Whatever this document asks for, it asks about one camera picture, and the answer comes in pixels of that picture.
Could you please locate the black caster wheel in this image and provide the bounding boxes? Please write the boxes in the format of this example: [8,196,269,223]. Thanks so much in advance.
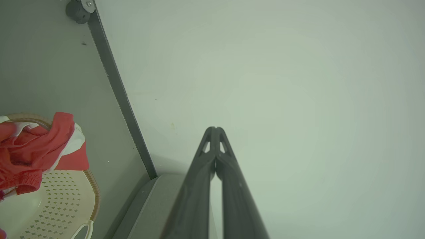
[65,0,91,25]

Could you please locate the grey fabric couch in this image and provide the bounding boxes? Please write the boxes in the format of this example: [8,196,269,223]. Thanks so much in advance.
[111,173,223,239]

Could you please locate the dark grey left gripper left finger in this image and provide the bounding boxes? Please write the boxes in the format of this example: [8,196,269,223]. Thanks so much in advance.
[159,127,216,239]

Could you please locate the red and white garment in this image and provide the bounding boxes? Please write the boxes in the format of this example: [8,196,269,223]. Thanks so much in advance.
[0,115,90,175]

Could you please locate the dark grey baseboard strip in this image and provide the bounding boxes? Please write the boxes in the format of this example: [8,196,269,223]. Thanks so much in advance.
[87,7,158,180]

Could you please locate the red and white clothes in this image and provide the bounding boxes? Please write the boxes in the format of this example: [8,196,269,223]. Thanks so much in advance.
[0,112,75,197]

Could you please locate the cream perforated laundry basket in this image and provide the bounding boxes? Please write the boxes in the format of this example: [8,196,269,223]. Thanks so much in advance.
[0,113,101,239]

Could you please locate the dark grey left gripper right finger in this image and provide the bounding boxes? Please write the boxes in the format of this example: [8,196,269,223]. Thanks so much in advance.
[215,127,270,239]

